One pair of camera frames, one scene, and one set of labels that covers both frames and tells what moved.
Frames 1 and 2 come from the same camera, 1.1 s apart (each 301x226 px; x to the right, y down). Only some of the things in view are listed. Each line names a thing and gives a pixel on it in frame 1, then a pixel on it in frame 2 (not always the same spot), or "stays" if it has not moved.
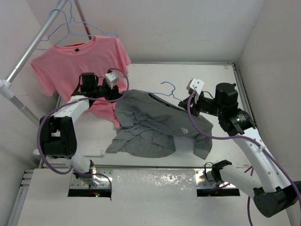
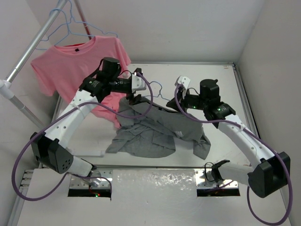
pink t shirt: (58, 68) stays
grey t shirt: (150, 125) stays
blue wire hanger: (172, 92) to (160, 91)
